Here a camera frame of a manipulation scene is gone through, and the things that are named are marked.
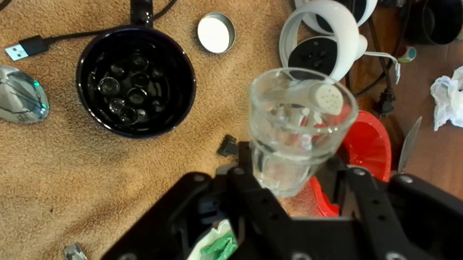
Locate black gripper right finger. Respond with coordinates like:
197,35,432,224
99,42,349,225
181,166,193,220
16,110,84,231
333,160,463,260

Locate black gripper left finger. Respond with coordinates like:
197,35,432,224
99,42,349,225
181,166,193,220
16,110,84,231
102,140,297,260

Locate black mug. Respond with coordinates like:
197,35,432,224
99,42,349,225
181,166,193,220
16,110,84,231
76,0,199,140

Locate green yellow plastic pieces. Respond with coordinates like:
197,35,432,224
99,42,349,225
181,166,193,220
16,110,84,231
200,233,239,260

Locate white shell-shaped bowl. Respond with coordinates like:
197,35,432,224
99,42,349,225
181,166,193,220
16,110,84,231
186,218,241,260

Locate small black clip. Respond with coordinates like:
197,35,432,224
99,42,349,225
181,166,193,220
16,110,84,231
216,134,241,158

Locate red plastic bowl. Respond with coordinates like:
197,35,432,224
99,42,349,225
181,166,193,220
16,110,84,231
309,108,394,220

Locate silver knife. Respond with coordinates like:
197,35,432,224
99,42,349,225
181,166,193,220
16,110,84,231
397,114,424,175

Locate tan terry towel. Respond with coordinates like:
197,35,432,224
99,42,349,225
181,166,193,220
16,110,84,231
0,0,352,260

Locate glass shaker white lid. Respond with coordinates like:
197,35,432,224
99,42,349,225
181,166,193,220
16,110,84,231
284,78,346,146

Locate crumpled white tissue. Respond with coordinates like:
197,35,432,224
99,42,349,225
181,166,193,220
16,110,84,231
430,65,463,133

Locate clear glass marble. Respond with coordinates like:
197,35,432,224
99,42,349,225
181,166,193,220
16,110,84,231
118,106,139,124
126,85,149,108
99,75,122,98
129,71,151,88

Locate large silver spoon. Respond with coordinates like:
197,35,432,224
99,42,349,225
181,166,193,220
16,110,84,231
63,243,92,260

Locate small black bowl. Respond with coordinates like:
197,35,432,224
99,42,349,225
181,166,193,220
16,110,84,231
404,0,463,46

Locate small silver spoon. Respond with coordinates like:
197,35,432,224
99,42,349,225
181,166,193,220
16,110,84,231
0,64,51,126

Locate black USB cable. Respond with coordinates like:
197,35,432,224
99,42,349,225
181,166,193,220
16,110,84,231
5,0,180,62

